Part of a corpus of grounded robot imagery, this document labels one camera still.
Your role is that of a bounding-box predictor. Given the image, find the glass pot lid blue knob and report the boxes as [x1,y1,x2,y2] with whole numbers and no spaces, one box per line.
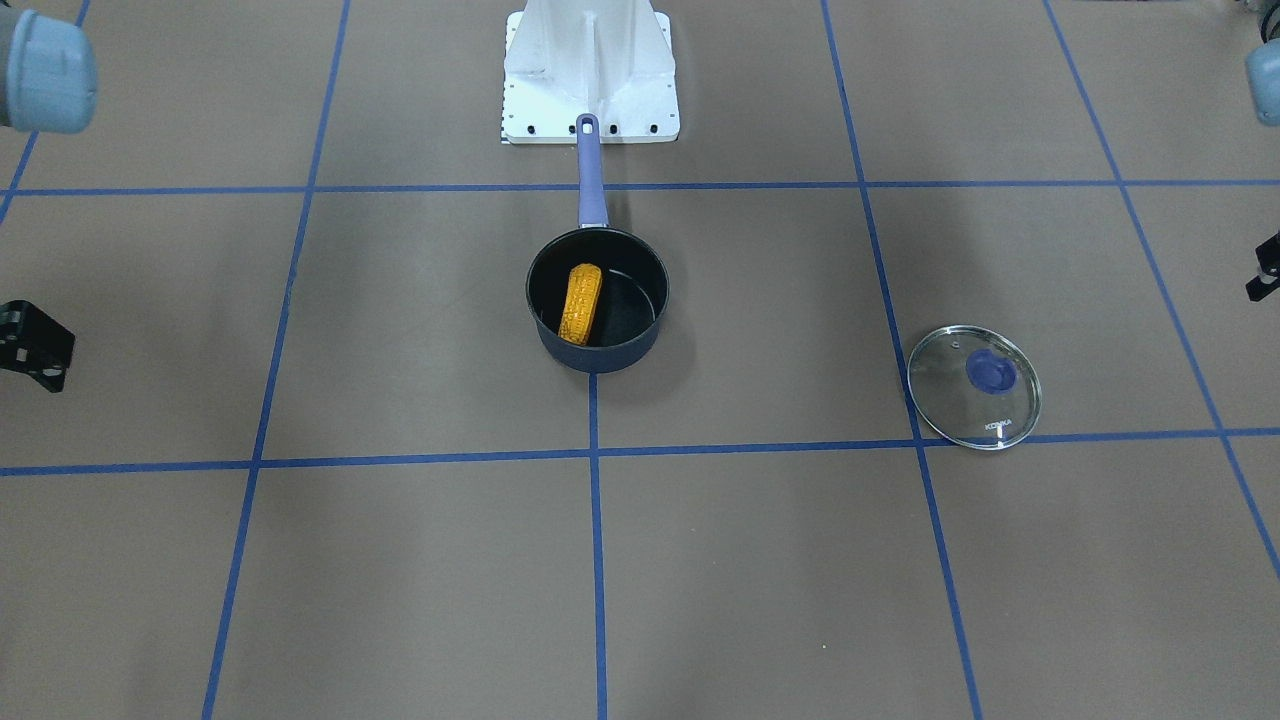
[906,325,1044,451]

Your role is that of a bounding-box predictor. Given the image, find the dark blue saucepan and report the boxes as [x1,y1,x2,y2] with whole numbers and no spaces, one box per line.
[525,113,669,374]

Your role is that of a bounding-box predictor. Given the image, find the yellow toy corn cob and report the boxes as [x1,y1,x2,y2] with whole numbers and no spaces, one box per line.
[557,263,603,346]

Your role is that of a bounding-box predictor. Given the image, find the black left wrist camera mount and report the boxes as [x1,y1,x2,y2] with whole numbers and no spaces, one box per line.
[1245,233,1280,302]

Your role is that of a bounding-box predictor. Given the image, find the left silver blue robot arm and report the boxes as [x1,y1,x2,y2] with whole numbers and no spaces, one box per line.
[1245,38,1279,127]

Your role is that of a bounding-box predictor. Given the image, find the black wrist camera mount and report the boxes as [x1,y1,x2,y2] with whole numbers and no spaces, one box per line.
[1,300,76,393]
[1245,233,1280,302]

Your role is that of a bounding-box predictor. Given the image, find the white pedestal column base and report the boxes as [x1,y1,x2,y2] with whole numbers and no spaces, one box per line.
[500,1,681,145]

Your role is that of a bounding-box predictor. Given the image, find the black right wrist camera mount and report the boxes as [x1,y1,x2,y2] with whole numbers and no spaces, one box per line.
[1,300,76,393]

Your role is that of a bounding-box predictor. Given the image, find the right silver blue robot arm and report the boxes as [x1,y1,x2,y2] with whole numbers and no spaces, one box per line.
[1,5,99,135]

